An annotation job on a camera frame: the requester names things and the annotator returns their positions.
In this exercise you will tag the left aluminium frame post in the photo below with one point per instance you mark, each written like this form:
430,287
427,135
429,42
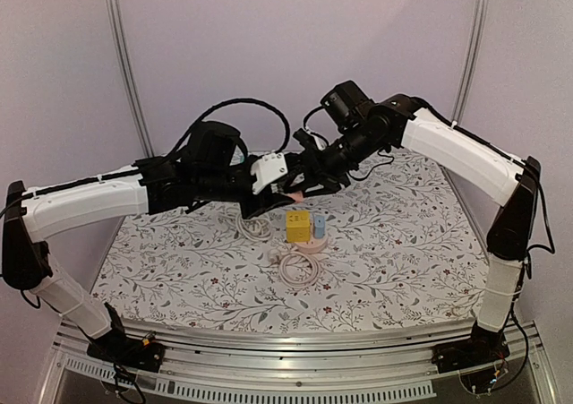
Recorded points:
126,70

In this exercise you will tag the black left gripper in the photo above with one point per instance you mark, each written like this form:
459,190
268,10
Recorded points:
262,203

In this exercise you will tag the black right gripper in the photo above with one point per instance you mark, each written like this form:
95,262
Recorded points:
314,171

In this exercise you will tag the blue plug adapter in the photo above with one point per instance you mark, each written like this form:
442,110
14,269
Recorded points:
319,226

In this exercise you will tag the pink round power socket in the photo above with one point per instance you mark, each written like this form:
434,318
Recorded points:
313,246

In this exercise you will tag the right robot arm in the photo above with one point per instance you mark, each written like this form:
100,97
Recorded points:
501,193

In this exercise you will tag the aluminium frame post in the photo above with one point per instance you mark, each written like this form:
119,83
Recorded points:
126,70
472,54

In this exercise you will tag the floral patterned table mat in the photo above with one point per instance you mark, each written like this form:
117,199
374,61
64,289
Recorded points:
400,253

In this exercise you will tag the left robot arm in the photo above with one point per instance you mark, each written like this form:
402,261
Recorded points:
33,215

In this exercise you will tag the yellow cube socket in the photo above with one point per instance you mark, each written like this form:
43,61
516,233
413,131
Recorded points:
298,226

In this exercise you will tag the right aluminium frame post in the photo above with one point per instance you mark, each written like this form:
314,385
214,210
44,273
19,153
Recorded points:
472,54

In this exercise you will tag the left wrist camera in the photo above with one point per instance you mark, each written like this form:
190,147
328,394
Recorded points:
266,170

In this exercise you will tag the pink plug adapter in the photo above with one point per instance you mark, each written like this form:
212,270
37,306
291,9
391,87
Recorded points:
298,196

